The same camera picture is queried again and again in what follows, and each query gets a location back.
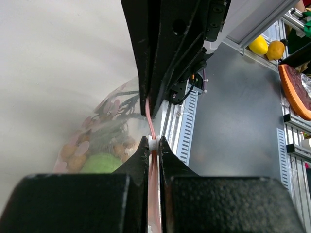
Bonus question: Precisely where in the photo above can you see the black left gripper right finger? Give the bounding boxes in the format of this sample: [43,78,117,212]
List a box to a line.
[158,137,304,233]

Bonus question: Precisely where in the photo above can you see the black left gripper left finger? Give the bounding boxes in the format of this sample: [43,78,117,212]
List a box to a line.
[0,137,150,233]

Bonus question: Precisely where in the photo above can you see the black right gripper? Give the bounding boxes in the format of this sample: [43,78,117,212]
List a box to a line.
[121,0,231,117]

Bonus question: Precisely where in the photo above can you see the green ball fruit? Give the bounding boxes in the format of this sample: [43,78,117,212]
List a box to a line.
[80,153,122,173]

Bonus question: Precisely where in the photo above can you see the yellow longan bunch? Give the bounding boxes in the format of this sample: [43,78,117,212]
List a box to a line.
[54,135,138,173]

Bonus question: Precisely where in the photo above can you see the clear pink-dotted zip bag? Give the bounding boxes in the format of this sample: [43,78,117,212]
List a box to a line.
[52,81,163,233]

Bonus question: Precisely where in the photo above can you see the yellow lemon fruit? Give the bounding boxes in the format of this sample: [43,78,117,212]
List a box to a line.
[248,35,268,55]

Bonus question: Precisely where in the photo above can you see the orange lemon fruit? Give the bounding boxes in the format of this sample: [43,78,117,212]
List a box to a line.
[266,40,287,61]

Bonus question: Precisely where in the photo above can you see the brown meat slab toy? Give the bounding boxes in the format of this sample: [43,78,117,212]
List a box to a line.
[278,65,311,121]

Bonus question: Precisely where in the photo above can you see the white slotted cable duct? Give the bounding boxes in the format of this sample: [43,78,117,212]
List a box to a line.
[176,90,198,166]

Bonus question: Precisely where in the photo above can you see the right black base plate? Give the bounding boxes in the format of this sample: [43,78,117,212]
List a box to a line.
[165,73,206,105]

